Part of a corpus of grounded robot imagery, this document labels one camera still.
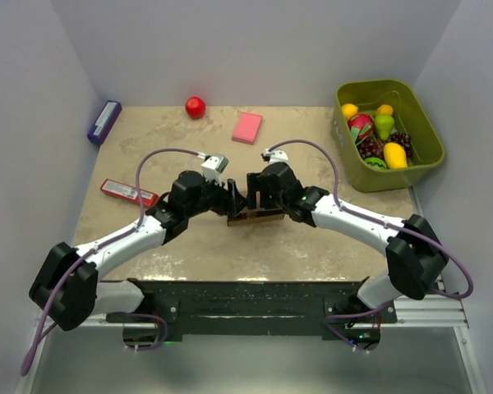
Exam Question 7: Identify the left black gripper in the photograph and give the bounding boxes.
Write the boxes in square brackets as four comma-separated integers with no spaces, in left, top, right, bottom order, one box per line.
[186,172,248,218]

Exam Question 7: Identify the brown cardboard box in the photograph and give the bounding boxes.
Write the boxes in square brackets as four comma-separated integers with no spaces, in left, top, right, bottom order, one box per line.
[227,191,285,227]

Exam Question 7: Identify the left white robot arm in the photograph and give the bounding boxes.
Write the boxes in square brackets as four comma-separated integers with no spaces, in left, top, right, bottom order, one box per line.
[29,171,247,331]

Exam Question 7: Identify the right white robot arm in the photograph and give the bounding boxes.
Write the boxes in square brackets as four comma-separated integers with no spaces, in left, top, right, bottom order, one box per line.
[256,163,449,323]

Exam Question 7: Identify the red rectangular box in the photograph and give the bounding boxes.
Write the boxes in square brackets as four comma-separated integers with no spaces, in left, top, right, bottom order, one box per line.
[99,179,159,208]

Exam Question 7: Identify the purple rectangular box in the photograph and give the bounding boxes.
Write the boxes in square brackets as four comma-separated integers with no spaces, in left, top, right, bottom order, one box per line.
[87,100,122,146]

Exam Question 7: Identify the pink sticky note pad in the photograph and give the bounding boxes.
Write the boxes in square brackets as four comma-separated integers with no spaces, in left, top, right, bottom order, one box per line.
[232,112,263,145]

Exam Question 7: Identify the red apple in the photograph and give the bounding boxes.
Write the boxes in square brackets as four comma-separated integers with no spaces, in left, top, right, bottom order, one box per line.
[185,96,206,119]

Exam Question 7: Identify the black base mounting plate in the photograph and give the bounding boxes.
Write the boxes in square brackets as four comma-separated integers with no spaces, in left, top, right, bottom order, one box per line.
[107,279,397,350]

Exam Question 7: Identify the yellow lemon left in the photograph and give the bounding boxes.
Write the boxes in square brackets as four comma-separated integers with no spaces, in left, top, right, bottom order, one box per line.
[341,103,359,121]

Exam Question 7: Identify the red green dragon fruit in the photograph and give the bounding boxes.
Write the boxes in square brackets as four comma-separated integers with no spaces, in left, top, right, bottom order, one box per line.
[347,113,374,145]

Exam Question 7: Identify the dark purple grapes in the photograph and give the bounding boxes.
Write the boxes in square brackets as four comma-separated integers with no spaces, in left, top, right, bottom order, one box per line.
[357,131,412,160]

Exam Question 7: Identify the green round toy fruit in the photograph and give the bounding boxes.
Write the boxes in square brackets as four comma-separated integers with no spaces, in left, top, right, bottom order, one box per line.
[364,157,388,170]

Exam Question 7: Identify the green pear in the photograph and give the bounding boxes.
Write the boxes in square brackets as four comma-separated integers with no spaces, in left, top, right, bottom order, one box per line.
[374,115,394,141]

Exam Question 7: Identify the yellow mango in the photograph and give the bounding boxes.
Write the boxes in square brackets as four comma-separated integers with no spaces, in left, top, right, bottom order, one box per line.
[383,142,408,169]

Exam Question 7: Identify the orange fruit right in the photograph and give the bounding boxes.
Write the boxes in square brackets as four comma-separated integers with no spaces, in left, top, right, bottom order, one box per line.
[376,104,394,117]

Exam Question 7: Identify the olive green plastic bin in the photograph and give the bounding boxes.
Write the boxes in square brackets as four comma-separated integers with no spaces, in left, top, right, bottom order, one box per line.
[332,79,445,193]

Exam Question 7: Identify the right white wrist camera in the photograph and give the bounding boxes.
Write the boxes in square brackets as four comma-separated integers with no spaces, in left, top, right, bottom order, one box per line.
[261,149,288,165]

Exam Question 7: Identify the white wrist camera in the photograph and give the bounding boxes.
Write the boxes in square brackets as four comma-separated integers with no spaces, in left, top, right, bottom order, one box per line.
[261,149,288,165]
[197,152,229,185]

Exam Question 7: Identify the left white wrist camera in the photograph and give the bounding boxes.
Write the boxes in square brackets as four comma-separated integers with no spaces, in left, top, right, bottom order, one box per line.
[197,152,229,185]

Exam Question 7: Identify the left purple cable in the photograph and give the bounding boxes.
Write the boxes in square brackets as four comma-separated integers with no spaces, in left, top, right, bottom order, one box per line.
[19,148,206,377]

